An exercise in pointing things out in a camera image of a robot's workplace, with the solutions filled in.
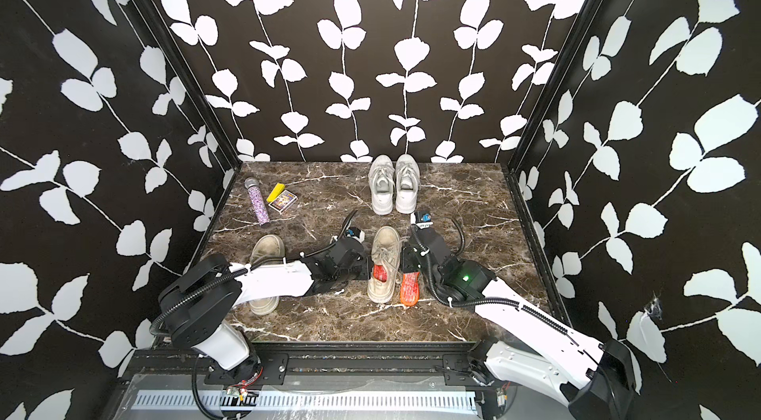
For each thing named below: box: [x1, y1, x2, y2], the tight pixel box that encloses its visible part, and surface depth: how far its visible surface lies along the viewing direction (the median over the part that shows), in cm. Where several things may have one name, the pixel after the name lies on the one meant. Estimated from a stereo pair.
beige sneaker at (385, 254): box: [367, 225, 402, 305], surface depth 88 cm
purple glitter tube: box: [243, 177, 271, 228], surface depth 106 cm
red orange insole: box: [400, 271, 422, 308], surface depth 88 cm
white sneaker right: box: [394, 153, 421, 214], surface depth 106 cm
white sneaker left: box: [367, 154, 396, 216], surface depth 106 cm
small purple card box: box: [268, 190, 299, 214], surface depth 109 cm
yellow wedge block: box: [266, 182, 287, 204], surface depth 113 cm
